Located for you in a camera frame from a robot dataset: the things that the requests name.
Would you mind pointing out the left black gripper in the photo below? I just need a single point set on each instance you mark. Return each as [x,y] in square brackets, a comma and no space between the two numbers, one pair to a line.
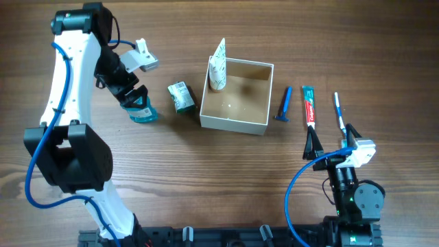
[118,89]

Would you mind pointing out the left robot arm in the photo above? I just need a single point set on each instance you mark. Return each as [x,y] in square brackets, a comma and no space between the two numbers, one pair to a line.
[64,147]

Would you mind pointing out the teal mouthwash bottle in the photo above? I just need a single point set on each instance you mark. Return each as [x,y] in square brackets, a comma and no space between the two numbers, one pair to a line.
[144,115]

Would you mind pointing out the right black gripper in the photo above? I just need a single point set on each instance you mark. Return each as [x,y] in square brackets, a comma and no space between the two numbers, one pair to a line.
[317,149]

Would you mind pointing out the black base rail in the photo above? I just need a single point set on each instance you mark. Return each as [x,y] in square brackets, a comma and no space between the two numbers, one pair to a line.
[312,235]

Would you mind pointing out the blue white toothbrush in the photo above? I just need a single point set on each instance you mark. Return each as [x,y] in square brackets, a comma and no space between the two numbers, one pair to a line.
[339,113]

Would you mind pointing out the red green toothpaste tube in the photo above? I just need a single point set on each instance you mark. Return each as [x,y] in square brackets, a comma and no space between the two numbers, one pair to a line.
[309,98]

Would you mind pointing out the white leaf-print lotion tube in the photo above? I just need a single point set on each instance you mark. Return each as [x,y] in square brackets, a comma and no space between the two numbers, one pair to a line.
[217,68]

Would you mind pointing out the green white soap packet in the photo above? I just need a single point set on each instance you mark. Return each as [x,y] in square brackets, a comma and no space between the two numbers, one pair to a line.
[181,96]

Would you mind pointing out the blue disposable razor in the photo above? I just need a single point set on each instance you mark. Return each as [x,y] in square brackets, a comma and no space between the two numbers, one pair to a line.
[282,114]

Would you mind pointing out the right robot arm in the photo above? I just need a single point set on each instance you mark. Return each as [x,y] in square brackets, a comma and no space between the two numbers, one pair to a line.
[358,202]

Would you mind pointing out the white square cardboard box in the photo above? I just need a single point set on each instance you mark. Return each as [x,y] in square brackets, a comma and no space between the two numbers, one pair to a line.
[244,105]

